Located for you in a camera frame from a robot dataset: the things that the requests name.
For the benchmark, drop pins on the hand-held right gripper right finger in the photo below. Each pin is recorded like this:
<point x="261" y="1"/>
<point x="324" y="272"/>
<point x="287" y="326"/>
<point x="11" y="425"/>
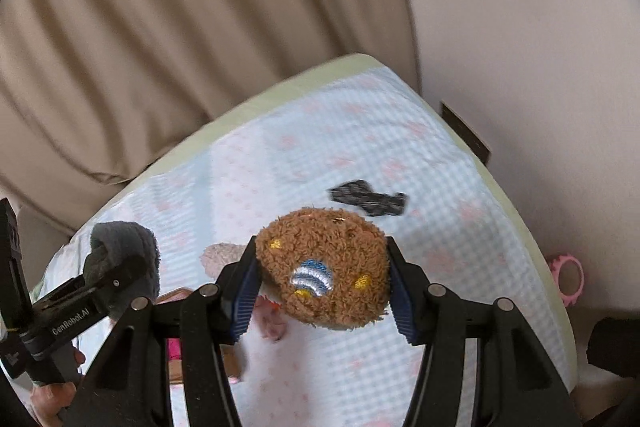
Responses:
<point x="403" y="307"/>

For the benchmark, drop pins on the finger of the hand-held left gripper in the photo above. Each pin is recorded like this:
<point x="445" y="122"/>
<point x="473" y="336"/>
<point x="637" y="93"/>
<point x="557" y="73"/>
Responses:
<point x="117" y="274"/>

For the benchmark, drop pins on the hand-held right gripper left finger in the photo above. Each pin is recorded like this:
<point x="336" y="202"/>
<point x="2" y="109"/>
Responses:
<point x="244" y="302"/>

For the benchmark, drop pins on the grey fluffy cloth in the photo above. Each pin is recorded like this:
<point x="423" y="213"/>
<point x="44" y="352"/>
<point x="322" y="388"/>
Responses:
<point x="130" y="239"/>

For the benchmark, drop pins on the brown plush toy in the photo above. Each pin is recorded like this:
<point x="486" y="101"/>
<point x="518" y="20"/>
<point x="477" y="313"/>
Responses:
<point x="325" y="267"/>

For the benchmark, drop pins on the person's left hand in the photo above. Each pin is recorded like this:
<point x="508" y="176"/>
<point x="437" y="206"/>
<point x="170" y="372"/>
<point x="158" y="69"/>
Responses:
<point x="52" y="399"/>

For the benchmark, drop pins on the beige plush toy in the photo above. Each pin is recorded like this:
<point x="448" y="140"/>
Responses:
<point x="220" y="254"/>

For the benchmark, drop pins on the dark grey sock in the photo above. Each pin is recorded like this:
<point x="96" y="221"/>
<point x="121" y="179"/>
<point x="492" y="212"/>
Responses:
<point x="370" y="199"/>

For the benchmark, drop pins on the checkered bed mattress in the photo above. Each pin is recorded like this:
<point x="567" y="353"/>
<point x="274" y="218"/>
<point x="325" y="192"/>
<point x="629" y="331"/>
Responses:
<point x="350" y="142"/>

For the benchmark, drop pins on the black object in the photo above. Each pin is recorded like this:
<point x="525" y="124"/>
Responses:
<point x="614" y="347"/>

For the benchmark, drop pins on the beige curtain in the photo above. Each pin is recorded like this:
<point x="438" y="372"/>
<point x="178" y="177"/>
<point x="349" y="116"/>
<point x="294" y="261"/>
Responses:
<point x="175" y="37"/>

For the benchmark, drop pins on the dark brown wall strip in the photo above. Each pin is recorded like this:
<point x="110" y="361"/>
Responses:
<point x="466" y="132"/>

